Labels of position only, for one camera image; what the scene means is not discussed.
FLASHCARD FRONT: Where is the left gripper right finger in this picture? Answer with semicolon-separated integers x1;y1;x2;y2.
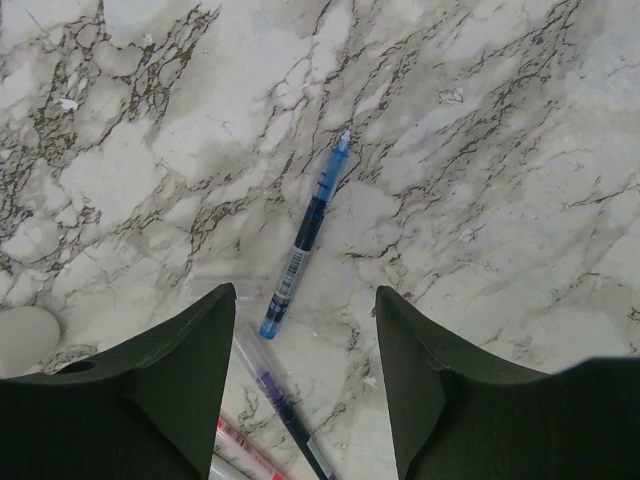
375;286;639;479

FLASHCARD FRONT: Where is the clear pen cap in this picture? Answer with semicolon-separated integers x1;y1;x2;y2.
188;274;267;303

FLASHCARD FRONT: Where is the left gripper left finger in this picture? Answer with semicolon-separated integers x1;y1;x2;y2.
1;283;236;479

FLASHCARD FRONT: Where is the white pvc pipe frame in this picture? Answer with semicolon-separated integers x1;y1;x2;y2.
1;306;60;379

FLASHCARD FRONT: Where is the blue pen cap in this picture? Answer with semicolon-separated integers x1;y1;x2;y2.
260;131;351;339

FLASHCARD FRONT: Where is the red pen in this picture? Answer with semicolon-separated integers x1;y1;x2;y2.
216;414;288;480

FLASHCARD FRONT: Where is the purple pen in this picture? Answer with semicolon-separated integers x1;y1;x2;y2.
233;325;337;480

